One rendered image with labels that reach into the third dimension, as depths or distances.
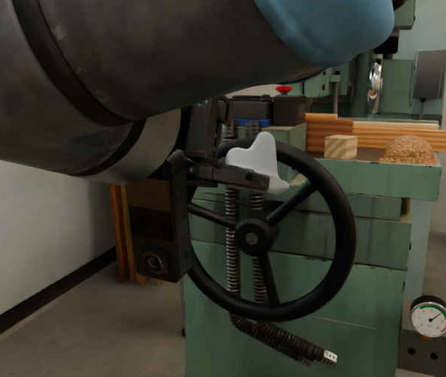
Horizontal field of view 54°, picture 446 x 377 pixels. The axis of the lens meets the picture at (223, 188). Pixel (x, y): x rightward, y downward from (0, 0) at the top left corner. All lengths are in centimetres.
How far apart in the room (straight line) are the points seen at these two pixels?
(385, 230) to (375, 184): 8
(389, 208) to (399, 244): 7
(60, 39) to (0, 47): 2
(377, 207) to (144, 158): 59
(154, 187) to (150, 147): 8
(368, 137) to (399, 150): 15
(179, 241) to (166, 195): 4
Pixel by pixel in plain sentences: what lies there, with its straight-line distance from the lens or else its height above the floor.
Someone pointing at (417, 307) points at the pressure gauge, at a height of 68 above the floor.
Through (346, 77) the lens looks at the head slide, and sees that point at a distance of 104.
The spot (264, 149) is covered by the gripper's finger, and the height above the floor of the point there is 97.
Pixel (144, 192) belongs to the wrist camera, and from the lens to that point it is 35.
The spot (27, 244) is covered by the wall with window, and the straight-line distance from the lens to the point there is 210.
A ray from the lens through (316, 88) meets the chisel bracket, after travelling 91.
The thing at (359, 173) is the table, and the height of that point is 88.
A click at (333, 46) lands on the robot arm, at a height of 105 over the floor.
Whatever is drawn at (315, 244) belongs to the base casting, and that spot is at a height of 74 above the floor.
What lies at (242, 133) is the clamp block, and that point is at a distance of 73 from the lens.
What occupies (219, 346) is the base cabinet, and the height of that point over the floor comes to 48.
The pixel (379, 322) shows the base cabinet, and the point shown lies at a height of 60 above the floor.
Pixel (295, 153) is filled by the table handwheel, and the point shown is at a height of 94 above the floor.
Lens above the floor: 104
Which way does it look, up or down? 14 degrees down
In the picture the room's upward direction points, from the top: straight up
